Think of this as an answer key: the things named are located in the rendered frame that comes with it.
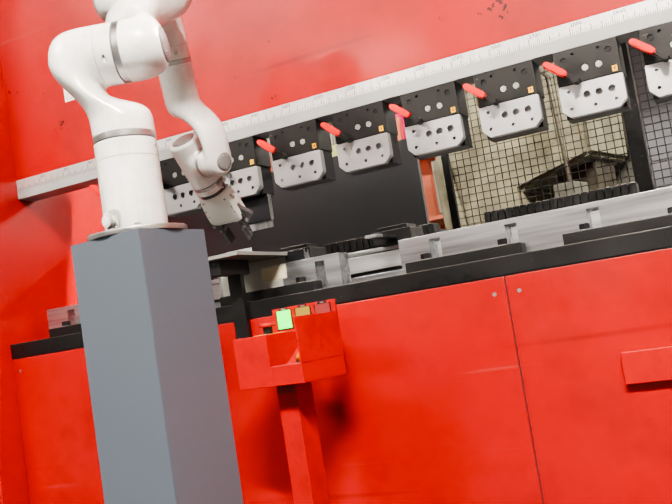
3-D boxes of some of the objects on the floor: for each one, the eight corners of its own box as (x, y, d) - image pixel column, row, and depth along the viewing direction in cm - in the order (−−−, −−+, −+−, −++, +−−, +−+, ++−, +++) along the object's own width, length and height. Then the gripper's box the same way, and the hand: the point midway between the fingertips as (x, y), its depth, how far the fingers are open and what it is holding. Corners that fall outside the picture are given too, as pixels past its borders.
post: (700, 529, 269) (582, -99, 286) (701, 524, 273) (585, -94, 290) (717, 528, 267) (598, -105, 284) (718, 524, 271) (600, -99, 288)
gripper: (179, 201, 238) (211, 253, 247) (233, 188, 230) (263, 242, 240) (189, 185, 243) (220, 236, 253) (242, 172, 236) (271, 225, 245)
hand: (238, 234), depth 245 cm, fingers open, 5 cm apart
